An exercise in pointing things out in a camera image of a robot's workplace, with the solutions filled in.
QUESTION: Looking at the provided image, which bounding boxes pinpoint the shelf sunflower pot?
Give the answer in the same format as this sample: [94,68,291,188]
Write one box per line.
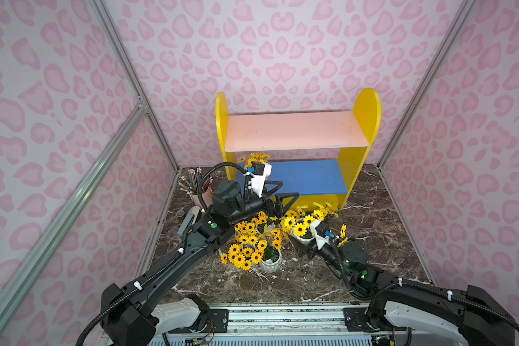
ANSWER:
[239,152,270,170]
[312,202,338,221]
[280,212,316,245]
[220,244,265,271]
[257,228,283,274]
[252,211,278,235]
[235,217,260,245]
[282,206,306,222]

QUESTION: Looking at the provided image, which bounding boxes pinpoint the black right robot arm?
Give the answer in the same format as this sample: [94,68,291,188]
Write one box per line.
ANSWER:
[292,237,519,345]

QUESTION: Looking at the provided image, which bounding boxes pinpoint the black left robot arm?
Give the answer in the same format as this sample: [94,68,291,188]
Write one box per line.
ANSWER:
[76,162,299,345]

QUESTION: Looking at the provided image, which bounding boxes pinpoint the yellow two-tier shelf unit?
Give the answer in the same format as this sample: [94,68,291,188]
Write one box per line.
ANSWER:
[215,88,382,210]

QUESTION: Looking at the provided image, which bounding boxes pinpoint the pink pen holder cup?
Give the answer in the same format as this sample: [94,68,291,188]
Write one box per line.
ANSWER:
[178,167,213,206]

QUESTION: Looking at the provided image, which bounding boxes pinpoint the grey black stapler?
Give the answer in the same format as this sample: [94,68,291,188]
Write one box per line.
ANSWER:
[177,206,201,236]

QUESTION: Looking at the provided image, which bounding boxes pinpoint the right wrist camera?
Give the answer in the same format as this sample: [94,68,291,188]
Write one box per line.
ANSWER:
[310,220,332,250]

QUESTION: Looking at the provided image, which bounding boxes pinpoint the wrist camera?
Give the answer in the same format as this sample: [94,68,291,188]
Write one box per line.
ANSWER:
[245,161,272,198]
[310,220,332,250]

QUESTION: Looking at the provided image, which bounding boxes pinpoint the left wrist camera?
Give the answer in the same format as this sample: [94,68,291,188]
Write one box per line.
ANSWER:
[245,161,272,198]

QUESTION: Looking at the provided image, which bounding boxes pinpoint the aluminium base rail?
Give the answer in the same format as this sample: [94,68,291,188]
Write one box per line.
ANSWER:
[97,301,481,346]

